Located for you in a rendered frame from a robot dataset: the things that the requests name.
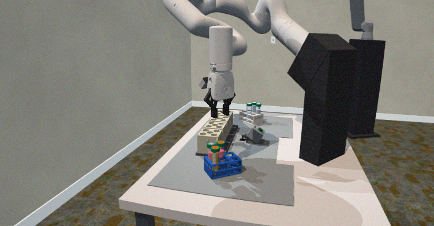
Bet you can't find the white tube rack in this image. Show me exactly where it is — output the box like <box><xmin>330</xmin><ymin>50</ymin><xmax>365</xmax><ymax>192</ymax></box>
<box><xmin>239</xmin><ymin>110</ymin><xmax>264</xmax><ymax>125</ymax></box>

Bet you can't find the blue tube rack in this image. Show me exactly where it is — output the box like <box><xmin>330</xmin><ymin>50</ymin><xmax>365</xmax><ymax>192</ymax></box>
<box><xmin>204</xmin><ymin>152</ymin><xmax>242</xmax><ymax>179</ymax></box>

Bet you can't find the beige bucket adapter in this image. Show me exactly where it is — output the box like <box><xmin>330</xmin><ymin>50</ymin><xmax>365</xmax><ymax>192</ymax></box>
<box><xmin>218</xmin><ymin>110</ymin><xmax>233</xmax><ymax>130</ymax></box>
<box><xmin>197</xmin><ymin>128</ymin><xmax>222</xmax><ymax>154</ymax></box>
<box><xmin>209</xmin><ymin>116</ymin><xmax>230</xmax><ymax>137</ymax></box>
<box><xmin>203</xmin><ymin>121</ymin><xmax>226</xmax><ymax>142</ymax></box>

